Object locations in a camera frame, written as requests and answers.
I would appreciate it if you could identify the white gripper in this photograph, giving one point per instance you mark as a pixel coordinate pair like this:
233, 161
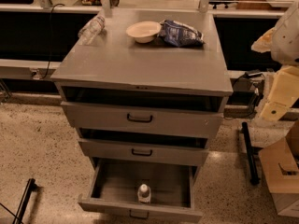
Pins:
287, 36

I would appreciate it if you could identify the clear plastic bottle white cap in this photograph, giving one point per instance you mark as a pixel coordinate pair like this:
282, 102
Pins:
144, 193

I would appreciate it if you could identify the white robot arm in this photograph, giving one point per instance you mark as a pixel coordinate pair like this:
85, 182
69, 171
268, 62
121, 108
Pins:
282, 41

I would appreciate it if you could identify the grey top drawer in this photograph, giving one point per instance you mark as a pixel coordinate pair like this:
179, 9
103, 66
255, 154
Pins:
141, 112

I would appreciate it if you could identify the grey drawer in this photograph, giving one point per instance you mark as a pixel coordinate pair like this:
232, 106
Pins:
115, 185
141, 112
143, 147

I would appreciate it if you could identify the grey drawer cabinet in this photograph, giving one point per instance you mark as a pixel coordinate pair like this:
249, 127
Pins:
115, 61

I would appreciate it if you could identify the grey middle drawer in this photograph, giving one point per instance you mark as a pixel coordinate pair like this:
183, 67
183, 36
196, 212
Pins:
143, 147

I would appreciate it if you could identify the grey bottom drawer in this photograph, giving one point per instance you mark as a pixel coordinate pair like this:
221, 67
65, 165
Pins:
115, 185

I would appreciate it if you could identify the crumpled clear plastic bottle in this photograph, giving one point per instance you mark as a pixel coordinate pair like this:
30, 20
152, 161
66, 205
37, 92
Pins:
91, 30

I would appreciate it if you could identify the black power adapter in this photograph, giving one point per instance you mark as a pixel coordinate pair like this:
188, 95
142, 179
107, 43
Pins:
253, 73

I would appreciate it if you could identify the brown cardboard box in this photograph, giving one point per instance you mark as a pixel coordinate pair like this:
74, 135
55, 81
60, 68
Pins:
281, 172

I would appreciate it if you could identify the black metal bar right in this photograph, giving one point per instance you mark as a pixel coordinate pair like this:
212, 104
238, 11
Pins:
254, 179

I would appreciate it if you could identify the black metal bar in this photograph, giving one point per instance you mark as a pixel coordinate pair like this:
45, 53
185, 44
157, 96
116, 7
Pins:
254, 179
30, 187

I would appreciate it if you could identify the blue chip bag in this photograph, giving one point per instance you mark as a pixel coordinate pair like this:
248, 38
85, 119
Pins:
179, 34

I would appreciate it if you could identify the white paper bowl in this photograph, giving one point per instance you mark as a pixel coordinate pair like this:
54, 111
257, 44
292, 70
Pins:
144, 32

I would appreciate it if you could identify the black metal bar left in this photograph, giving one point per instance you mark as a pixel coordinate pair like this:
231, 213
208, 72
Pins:
30, 187

